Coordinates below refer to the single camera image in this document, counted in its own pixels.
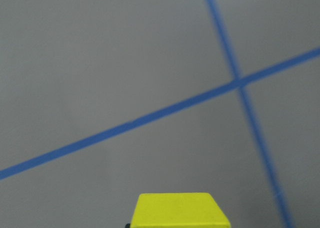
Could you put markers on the yellow cube block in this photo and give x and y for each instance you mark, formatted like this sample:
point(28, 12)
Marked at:
point(189, 209)

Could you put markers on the brown paper table cover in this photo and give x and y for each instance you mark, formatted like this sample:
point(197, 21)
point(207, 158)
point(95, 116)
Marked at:
point(155, 96)

